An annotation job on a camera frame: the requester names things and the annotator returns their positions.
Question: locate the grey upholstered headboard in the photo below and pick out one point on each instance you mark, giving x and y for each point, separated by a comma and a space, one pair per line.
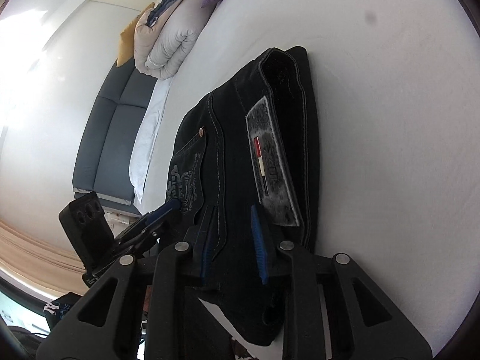
103, 157

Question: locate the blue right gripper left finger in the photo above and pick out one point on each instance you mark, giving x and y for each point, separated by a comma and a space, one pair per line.
207, 250

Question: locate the white bed sheet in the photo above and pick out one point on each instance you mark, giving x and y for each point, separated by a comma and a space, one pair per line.
397, 91

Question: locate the yellow pillow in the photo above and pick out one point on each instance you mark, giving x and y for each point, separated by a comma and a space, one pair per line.
126, 42

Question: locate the black denim pants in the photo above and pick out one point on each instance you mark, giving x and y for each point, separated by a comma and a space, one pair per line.
254, 141

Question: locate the folded beige duvet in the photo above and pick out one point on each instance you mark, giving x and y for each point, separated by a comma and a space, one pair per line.
160, 49

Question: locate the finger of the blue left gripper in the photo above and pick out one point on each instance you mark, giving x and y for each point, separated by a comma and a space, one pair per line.
168, 208

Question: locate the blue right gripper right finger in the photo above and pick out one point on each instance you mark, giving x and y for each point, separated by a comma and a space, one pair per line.
260, 248

